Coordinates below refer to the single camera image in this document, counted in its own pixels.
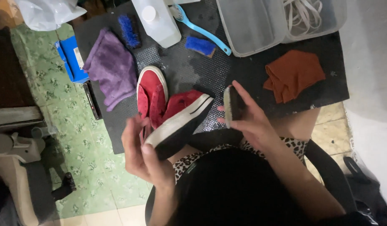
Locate person's left hand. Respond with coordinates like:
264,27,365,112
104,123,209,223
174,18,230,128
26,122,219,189
121,114,176,190

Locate person's right hand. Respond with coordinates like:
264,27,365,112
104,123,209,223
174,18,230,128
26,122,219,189
217,80,282,152

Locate dark shoe brush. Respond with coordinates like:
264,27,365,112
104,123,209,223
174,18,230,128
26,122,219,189
223,85,247,129

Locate red shoe with black sole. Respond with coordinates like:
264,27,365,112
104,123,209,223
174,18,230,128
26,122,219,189
144,89,215,161

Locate leopard print shorts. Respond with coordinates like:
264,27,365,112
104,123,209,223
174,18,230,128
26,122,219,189
172,136,308,185

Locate orange cloth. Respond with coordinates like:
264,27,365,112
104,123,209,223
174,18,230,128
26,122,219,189
263,50,326,104

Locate black shirt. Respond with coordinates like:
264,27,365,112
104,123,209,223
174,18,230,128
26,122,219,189
174,148,379,226

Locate red shoe with white toecap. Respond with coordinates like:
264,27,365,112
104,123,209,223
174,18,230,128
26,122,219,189
136,65,169,130

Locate black flat device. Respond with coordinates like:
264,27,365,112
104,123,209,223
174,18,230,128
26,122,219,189
83,81,103,121

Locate black rubber mat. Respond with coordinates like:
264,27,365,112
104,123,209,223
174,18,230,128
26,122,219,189
73,0,350,155

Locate clear plastic container lid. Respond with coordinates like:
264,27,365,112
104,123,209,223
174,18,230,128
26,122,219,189
216,0,289,58

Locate purple cloth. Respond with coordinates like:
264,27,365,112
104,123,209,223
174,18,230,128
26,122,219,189
83,28,139,112

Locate white shoelaces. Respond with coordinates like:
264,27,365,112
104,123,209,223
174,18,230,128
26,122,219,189
283,0,323,36

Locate grey office chair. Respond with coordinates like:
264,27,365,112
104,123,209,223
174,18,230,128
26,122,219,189
0,106,77,226

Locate clear plastic container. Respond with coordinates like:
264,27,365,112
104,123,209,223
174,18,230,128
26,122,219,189
280,0,348,44

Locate black bag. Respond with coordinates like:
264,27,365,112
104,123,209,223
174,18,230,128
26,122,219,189
342,156,387,226

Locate blue cardboard box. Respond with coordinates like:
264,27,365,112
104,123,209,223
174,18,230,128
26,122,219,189
54,35,90,84

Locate white plastic jug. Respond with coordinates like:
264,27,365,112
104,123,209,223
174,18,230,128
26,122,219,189
131,0,182,49

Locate white plastic bag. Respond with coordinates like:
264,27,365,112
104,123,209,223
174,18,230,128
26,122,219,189
14,0,87,32

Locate blue brush with wooden handle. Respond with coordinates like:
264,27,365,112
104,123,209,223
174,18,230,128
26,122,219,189
184,36,217,58

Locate light blue long-handled brush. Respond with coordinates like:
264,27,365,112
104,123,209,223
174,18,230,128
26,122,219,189
169,4,232,56

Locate blue brush with dark handle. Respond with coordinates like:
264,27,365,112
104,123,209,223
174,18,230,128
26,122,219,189
118,14,143,50

